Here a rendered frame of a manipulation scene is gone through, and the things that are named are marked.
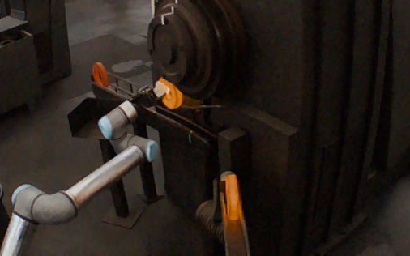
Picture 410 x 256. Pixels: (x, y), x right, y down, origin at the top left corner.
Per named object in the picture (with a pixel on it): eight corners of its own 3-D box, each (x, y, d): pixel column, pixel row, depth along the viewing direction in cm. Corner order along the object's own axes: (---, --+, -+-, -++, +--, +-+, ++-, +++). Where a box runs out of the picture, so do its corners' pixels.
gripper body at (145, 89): (154, 87, 184) (132, 102, 179) (160, 102, 189) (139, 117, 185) (146, 82, 189) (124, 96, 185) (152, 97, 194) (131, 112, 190)
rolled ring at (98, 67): (100, 63, 255) (104, 61, 257) (91, 64, 270) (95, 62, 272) (106, 91, 260) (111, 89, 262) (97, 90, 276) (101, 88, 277)
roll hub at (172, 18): (160, 70, 179) (154, 7, 165) (198, 89, 159) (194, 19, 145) (148, 73, 176) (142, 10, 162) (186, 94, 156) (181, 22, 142)
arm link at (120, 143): (130, 160, 188) (121, 142, 179) (112, 154, 193) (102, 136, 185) (142, 146, 193) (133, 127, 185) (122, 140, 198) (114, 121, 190)
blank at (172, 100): (161, 72, 198) (155, 74, 196) (180, 77, 186) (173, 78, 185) (166, 103, 204) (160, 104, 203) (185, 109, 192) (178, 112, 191)
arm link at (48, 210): (49, 215, 129) (160, 135, 182) (27, 202, 135) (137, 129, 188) (57, 241, 135) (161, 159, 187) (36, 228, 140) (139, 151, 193)
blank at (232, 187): (237, 216, 152) (228, 217, 152) (234, 175, 154) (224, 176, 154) (240, 220, 137) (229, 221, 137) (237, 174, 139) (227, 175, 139)
